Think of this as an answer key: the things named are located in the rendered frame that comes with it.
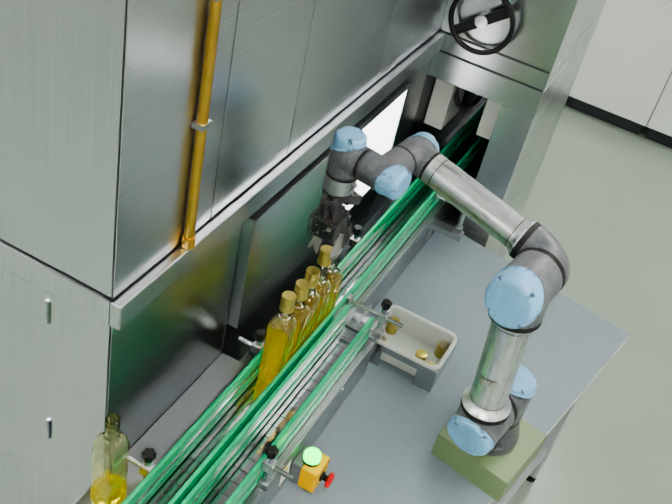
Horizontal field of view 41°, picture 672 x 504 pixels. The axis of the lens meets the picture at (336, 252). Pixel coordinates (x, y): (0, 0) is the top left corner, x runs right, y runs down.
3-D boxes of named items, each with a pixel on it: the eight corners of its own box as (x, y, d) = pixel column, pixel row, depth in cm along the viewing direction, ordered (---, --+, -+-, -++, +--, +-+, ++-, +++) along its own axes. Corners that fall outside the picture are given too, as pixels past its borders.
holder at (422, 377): (368, 316, 272) (374, 297, 267) (451, 357, 265) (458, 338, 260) (343, 349, 259) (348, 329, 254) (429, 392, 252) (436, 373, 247)
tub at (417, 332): (384, 323, 270) (391, 301, 265) (452, 356, 265) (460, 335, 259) (359, 356, 257) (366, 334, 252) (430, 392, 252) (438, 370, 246)
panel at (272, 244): (377, 171, 292) (402, 78, 271) (386, 175, 291) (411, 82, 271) (226, 323, 225) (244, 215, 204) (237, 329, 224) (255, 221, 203)
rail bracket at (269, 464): (263, 477, 204) (272, 440, 196) (291, 493, 202) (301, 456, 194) (254, 490, 201) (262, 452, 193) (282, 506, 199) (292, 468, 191)
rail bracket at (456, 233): (424, 232, 305) (442, 178, 291) (469, 253, 301) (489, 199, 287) (419, 239, 301) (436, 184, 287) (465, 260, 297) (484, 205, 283)
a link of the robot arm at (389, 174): (425, 159, 198) (385, 137, 202) (396, 179, 191) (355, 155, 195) (417, 188, 203) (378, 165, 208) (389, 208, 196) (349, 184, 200)
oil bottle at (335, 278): (312, 317, 247) (327, 258, 234) (330, 326, 246) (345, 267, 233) (302, 328, 243) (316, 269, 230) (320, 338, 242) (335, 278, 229)
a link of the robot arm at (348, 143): (357, 148, 194) (326, 130, 197) (347, 189, 201) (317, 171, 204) (378, 136, 199) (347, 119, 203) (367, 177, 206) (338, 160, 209)
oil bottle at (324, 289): (301, 329, 243) (315, 269, 230) (319, 338, 242) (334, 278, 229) (291, 340, 239) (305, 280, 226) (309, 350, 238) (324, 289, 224)
